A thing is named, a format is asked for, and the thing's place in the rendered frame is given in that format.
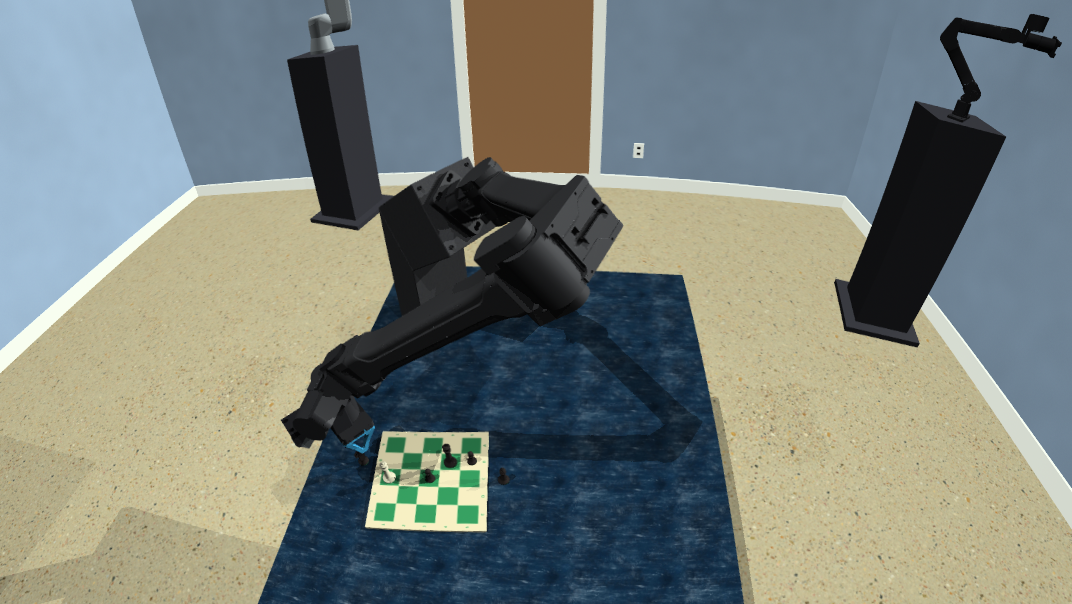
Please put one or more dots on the white chess queen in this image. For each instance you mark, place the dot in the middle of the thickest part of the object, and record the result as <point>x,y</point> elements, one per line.
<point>389,477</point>

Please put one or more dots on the green and cream chessboard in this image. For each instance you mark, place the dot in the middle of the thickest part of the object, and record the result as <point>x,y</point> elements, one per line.
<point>455,502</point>

